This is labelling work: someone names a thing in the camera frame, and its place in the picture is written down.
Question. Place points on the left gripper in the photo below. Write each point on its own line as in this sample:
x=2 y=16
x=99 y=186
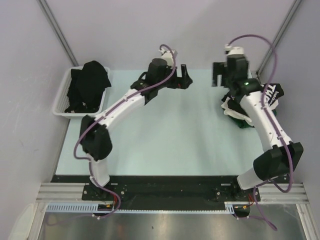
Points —
x=182 y=82

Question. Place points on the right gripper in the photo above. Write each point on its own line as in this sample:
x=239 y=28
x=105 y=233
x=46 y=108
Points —
x=220 y=68

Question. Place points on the black t-shirt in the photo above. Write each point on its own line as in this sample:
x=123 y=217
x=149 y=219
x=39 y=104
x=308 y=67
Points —
x=273 y=93

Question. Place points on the white plastic laundry basket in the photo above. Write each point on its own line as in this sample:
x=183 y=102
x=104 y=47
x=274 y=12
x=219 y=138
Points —
x=61 y=101

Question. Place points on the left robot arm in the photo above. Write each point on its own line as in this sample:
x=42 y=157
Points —
x=95 y=131

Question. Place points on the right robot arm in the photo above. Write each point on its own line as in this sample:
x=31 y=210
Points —
x=280 y=154

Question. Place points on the white folded t-shirt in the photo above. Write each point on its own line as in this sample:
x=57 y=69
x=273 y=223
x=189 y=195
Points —
x=229 y=104

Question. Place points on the black clothes pile in basket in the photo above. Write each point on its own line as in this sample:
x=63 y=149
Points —
x=86 y=88

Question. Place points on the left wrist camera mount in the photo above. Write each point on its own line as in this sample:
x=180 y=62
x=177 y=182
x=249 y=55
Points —
x=168 y=56

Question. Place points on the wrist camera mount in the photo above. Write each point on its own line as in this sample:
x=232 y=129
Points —
x=233 y=50
x=168 y=56

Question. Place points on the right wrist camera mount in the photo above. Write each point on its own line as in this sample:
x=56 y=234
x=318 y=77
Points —
x=233 y=50

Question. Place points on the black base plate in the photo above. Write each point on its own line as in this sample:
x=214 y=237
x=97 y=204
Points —
x=164 y=193

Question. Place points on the aluminium frame rail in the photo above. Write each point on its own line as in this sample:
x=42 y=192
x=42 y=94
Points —
x=60 y=193

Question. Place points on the grey slotted cable duct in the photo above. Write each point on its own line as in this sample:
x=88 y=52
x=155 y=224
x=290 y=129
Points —
x=72 y=207

